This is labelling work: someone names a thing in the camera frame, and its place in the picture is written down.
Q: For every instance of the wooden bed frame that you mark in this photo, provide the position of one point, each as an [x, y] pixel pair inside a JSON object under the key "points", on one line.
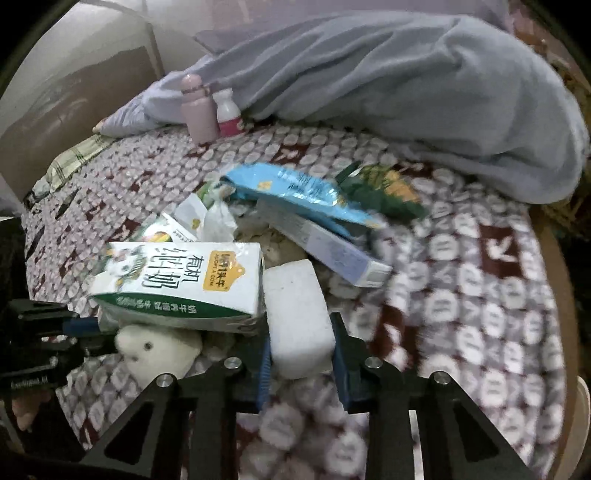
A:
{"points": [[561, 286]]}

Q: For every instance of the green snack packet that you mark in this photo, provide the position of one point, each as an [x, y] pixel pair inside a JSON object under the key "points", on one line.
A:
{"points": [[383, 194]]}

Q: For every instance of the white plush toy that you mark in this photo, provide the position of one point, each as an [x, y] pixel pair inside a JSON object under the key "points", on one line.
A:
{"points": [[152, 350]]}

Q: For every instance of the brown headboard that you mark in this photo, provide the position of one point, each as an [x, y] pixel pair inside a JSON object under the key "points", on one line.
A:
{"points": [[92, 78]]}

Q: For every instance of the patterned maroon white bedsheet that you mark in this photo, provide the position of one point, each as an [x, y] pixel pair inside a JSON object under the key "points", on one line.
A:
{"points": [[461, 300]]}

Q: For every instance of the crumpled white tissue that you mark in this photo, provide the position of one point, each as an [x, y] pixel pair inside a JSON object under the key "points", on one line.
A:
{"points": [[219, 224]]}

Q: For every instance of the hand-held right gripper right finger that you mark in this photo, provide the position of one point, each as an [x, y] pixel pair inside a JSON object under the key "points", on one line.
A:
{"points": [[339, 374]]}

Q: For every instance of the grey blanket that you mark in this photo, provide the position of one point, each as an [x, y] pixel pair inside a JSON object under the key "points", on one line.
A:
{"points": [[369, 83]]}

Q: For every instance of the large blue snack packet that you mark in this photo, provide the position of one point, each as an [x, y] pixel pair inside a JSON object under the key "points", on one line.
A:
{"points": [[295, 184]]}

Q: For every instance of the beige paper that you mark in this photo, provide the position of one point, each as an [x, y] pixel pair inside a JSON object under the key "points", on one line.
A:
{"points": [[277, 247]]}

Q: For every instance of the white foam block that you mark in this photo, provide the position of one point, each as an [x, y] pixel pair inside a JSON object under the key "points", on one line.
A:
{"points": [[295, 314]]}

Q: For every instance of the white green milk carton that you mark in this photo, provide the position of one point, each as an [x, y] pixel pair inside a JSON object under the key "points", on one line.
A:
{"points": [[184, 277]]}

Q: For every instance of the person's left hand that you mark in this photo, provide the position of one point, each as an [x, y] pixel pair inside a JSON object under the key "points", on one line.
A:
{"points": [[25, 413]]}

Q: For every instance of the pink bottle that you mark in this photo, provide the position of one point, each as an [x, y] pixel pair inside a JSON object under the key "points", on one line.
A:
{"points": [[198, 110]]}

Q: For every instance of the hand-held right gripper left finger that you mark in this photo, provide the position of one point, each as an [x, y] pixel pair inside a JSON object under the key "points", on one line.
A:
{"points": [[264, 369]]}

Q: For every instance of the small printed carton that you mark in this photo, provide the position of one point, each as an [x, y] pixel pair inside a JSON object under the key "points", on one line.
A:
{"points": [[161, 230]]}

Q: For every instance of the lavender pillow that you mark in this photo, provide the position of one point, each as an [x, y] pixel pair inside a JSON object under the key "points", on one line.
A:
{"points": [[277, 27]]}

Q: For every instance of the white yellow paper wrapper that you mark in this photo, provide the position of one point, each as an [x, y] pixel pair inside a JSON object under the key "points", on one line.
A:
{"points": [[191, 214]]}

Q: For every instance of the plaid cloth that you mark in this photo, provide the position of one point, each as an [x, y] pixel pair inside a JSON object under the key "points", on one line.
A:
{"points": [[74, 159]]}

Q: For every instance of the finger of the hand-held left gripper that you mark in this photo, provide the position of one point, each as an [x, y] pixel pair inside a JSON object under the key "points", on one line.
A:
{"points": [[81, 326], [87, 347]]}

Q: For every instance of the small white pink-label bottle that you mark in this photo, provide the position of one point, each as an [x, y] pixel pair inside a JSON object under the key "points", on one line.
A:
{"points": [[228, 113]]}

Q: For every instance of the silver Pepsi wrapper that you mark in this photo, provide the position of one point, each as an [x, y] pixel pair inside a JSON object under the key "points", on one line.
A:
{"points": [[332, 249]]}

